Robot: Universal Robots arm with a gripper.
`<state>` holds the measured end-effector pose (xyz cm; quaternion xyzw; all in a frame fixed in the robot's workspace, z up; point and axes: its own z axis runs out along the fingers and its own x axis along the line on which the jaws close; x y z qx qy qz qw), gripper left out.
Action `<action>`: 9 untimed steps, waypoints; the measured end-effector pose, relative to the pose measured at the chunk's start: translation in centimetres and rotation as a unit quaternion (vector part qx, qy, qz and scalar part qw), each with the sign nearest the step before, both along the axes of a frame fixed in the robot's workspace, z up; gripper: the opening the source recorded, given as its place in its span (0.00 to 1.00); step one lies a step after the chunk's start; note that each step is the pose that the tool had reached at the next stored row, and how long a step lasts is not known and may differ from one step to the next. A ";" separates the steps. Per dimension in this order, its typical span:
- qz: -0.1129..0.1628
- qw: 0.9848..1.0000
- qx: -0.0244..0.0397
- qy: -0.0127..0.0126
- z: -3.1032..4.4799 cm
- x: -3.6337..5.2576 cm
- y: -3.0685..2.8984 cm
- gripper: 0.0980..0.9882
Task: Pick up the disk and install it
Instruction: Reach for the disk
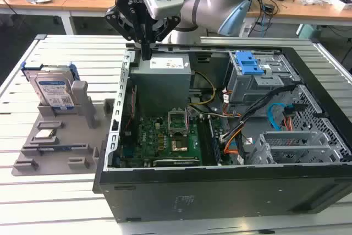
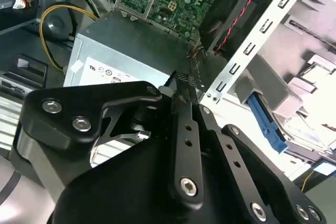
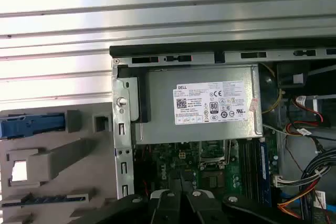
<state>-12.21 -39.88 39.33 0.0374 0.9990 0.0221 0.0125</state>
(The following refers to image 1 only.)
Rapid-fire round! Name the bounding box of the white open box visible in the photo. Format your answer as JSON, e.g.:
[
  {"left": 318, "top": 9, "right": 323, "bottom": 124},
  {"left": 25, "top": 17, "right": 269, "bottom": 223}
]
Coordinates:
[{"left": 334, "top": 0, "right": 352, "bottom": 12}]

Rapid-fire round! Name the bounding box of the black open PC case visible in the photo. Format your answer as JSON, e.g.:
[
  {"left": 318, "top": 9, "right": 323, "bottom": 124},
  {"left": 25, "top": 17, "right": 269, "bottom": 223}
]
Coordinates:
[{"left": 92, "top": 42, "right": 352, "bottom": 223}]

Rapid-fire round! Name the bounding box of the yellow wire bundle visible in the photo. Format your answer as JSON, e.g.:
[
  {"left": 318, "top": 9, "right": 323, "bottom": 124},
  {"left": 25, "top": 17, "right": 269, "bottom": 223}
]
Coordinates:
[{"left": 189, "top": 72, "right": 217, "bottom": 106}]

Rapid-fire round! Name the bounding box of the grey metal disk bay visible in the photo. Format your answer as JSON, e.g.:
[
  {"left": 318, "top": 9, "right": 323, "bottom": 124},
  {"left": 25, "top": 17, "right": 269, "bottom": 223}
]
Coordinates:
[{"left": 243, "top": 130, "right": 344, "bottom": 166}]

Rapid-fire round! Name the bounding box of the silver CPU chip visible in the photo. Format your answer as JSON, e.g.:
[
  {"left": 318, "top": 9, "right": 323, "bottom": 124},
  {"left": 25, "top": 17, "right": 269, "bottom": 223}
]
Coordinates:
[{"left": 35, "top": 129, "right": 56, "bottom": 139}]

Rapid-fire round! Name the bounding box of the blue data wire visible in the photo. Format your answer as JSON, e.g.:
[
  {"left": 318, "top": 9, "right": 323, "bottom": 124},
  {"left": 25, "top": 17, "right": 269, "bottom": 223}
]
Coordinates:
[{"left": 268, "top": 103, "right": 285, "bottom": 131}]

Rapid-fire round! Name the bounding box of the grey power supply unit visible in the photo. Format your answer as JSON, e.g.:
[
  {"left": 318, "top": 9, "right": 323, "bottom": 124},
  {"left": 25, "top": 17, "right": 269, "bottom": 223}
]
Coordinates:
[{"left": 129, "top": 53, "right": 192, "bottom": 112}]

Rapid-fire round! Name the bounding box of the hard disk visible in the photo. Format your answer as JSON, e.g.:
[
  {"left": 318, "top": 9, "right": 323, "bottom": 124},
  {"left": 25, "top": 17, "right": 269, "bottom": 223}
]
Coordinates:
[{"left": 21, "top": 61, "right": 80, "bottom": 109}]

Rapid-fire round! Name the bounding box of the CPU socket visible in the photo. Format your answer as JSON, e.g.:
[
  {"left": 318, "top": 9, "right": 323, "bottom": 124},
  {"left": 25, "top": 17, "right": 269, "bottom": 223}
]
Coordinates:
[{"left": 170, "top": 138, "right": 190, "bottom": 155}]

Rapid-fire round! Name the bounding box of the metal socket cover frame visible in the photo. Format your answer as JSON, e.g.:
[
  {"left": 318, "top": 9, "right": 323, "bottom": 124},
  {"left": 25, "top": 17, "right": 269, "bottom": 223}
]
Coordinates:
[{"left": 167, "top": 108, "right": 189, "bottom": 136}]

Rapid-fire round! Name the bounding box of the white power strip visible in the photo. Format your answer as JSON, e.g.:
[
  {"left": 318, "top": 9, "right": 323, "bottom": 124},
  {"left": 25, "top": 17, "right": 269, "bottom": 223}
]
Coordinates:
[{"left": 238, "top": 24, "right": 252, "bottom": 37}]

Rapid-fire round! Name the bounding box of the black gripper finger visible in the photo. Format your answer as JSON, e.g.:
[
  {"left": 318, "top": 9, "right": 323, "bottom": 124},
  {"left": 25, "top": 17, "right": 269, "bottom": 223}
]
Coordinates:
[
  {"left": 104, "top": 6, "right": 147, "bottom": 61},
  {"left": 146, "top": 16, "right": 182, "bottom": 61}
]

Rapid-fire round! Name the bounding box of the grey parts rack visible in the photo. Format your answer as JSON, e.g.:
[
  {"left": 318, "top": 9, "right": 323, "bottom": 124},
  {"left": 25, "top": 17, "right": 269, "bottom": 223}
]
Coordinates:
[{"left": 11, "top": 80, "right": 116, "bottom": 177}]

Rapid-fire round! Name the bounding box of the orange wire loop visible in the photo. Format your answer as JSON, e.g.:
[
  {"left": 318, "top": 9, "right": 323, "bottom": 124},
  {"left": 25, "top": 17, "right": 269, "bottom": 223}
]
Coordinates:
[{"left": 224, "top": 129, "right": 244, "bottom": 155}]

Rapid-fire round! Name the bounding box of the black wire bundle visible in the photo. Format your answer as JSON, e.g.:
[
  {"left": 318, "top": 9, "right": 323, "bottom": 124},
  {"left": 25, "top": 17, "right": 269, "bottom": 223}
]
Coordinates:
[{"left": 219, "top": 83, "right": 303, "bottom": 144}]

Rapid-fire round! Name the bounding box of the grey metal drive cage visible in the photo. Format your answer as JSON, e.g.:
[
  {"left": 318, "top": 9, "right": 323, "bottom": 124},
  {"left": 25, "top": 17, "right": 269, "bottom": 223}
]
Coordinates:
[{"left": 225, "top": 52, "right": 302, "bottom": 106}]

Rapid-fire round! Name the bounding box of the green motherboard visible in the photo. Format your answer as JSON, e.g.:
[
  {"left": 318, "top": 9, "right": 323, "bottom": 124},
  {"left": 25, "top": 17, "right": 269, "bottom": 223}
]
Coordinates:
[{"left": 120, "top": 113, "right": 204, "bottom": 168}]

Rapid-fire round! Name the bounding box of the blue plastic drive latch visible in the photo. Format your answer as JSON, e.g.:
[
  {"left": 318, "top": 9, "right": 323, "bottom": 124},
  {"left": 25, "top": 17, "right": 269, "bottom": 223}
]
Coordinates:
[{"left": 235, "top": 50, "right": 266, "bottom": 76}]

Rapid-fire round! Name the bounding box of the black graphics card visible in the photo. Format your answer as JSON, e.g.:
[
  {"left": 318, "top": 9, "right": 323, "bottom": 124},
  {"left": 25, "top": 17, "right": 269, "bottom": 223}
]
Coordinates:
[{"left": 152, "top": 157, "right": 201, "bottom": 167}]

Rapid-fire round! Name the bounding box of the power wire with black plug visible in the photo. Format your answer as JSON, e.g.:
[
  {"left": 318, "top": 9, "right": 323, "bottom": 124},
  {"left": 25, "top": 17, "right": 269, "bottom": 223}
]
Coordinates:
[{"left": 283, "top": 103, "right": 307, "bottom": 131}]

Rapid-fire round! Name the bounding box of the RAM stick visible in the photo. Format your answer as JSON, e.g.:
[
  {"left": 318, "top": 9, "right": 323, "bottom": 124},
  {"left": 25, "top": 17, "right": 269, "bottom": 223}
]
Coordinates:
[{"left": 207, "top": 118, "right": 222, "bottom": 164}]

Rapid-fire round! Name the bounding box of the pale green cabinet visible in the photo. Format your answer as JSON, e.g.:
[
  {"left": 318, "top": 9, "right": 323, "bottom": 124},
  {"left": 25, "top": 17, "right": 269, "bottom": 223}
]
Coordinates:
[{"left": 296, "top": 23, "right": 322, "bottom": 40}]

